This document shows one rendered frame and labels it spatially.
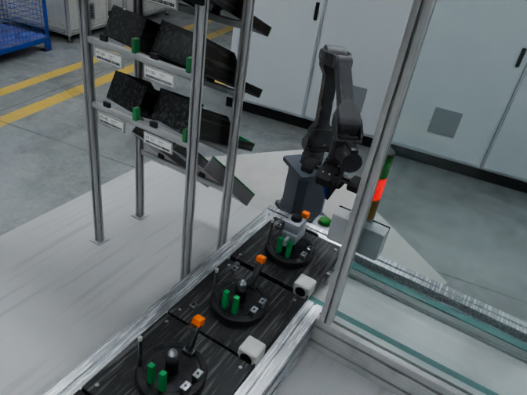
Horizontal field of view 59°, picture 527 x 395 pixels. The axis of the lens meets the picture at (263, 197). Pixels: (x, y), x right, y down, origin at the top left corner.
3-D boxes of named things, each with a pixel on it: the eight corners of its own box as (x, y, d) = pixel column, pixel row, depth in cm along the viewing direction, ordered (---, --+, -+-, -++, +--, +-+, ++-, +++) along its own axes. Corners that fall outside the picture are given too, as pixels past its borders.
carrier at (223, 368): (165, 317, 108) (166, 278, 101) (252, 371, 99) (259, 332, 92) (81, 393, 90) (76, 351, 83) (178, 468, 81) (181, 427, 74)
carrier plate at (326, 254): (273, 221, 146) (274, 215, 145) (343, 254, 137) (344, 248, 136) (229, 260, 128) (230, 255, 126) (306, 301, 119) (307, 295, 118)
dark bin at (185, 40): (224, 82, 130) (234, 56, 128) (259, 98, 123) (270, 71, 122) (150, 51, 106) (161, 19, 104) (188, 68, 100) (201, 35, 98)
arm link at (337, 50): (321, 43, 139) (327, 46, 134) (343, 45, 141) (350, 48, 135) (304, 144, 153) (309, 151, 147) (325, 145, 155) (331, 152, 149)
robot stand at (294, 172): (308, 198, 177) (319, 152, 166) (328, 221, 166) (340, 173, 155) (274, 203, 171) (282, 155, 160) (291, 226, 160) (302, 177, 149)
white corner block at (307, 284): (299, 284, 124) (301, 272, 122) (314, 291, 122) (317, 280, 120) (290, 293, 120) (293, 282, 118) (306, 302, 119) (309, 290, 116)
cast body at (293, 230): (291, 228, 131) (295, 208, 128) (304, 234, 130) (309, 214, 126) (276, 242, 125) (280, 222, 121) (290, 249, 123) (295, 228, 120)
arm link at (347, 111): (318, 52, 140) (330, 31, 130) (344, 55, 142) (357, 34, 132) (323, 143, 133) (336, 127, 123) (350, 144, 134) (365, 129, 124)
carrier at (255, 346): (226, 263, 126) (230, 226, 120) (303, 305, 118) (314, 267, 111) (166, 317, 108) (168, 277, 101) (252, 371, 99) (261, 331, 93)
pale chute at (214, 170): (217, 187, 151) (225, 176, 151) (247, 206, 144) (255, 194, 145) (171, 150, 126) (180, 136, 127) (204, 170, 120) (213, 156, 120)
